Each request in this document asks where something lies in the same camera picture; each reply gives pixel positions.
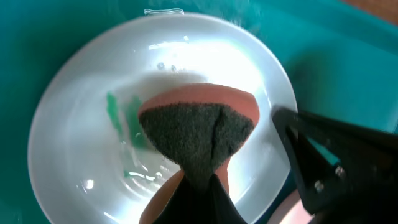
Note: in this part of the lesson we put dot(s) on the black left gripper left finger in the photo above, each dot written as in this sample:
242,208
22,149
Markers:
187,205

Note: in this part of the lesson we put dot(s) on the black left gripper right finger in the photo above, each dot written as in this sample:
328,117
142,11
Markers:
344,173

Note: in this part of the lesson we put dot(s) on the green and pink sponge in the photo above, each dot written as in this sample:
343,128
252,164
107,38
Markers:
198,127

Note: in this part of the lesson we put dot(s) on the white plate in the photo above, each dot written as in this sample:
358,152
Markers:
88,160

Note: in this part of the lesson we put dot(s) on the blue plastic tray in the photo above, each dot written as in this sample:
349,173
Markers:
341,58

